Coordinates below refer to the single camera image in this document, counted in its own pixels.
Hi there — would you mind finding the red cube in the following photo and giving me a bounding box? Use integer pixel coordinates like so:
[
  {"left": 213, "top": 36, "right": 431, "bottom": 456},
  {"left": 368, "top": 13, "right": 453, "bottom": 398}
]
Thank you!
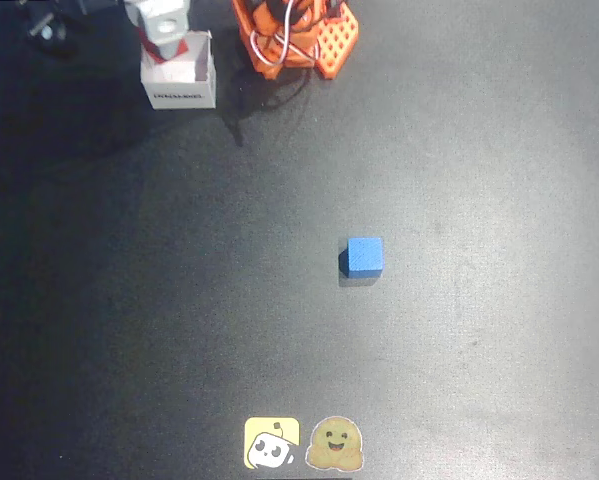
[{"left": 137, "top": 27, "right": 189, "bottom": 67}]

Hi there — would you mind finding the white cardboard box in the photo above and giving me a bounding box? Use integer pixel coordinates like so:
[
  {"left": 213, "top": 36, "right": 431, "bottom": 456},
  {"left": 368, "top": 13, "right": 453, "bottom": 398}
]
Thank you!
[{"left": 139, "top": 30, "right": 217, "bottom": 112}]

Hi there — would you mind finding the blue cube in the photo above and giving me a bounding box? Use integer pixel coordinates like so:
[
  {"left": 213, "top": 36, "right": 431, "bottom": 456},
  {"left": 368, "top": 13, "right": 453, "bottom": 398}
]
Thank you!
[{"left": 339, "top": 236, "right": 385, "bottom": 280}]

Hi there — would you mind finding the yellow robot face sticker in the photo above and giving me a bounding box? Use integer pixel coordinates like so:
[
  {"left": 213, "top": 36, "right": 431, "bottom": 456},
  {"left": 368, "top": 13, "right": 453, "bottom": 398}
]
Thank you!
[{"left": 243, "top": 416, "right": 301, "bottom": 471}]

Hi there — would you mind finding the hugging face emoji sticker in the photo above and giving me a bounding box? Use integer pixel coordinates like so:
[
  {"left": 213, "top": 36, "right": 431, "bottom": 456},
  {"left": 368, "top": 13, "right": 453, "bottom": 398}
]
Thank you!
[{"left": 305, "top": 415, "right": 364, "bottom": 472}]

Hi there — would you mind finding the white servo cable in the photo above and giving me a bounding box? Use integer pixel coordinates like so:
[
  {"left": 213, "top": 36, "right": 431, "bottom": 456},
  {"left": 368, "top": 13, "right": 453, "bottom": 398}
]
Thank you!
[{"left": 248, "top": 0, "right": 326, "bottom": 69}]

